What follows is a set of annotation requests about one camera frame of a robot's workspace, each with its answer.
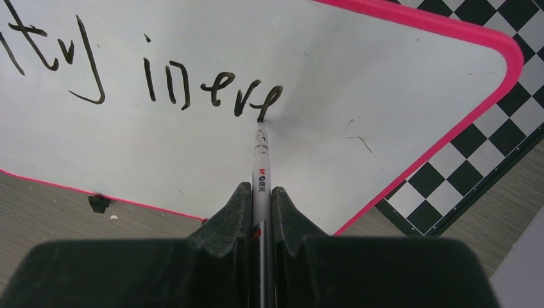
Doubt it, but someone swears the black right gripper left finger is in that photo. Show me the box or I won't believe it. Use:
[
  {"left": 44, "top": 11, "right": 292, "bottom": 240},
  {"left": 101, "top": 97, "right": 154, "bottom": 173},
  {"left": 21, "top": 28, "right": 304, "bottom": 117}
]
[{"left": 1, "top": 182, "right": 252, "bottom": 307}]

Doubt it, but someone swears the white board with pink frame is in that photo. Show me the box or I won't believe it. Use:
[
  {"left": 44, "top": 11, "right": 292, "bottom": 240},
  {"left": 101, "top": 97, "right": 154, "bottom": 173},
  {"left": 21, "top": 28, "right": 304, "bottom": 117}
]
[{"left": 1, "top": 1, "right": 523, "bottom": 233}]

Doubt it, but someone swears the white marker pen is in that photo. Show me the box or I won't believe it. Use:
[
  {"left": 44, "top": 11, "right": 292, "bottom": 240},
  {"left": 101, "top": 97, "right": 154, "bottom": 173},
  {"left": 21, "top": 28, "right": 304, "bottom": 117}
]
[{"left": 250, "top": 119, "right": 276, "bottom": 307}]

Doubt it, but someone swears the black and white checkerboard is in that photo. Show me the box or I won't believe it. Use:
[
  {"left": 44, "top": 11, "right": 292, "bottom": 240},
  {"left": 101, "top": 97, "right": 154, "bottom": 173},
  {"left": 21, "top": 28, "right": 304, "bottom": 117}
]
[{"left": 376, "top": 0, "right": 543, "bottom": 236}]

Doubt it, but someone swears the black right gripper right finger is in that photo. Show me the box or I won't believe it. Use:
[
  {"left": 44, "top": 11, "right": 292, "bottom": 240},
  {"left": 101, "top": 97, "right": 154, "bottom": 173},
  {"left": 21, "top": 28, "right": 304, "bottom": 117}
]
[{"left": 271, "top": 187, "right": 500, "bottom": 307}]

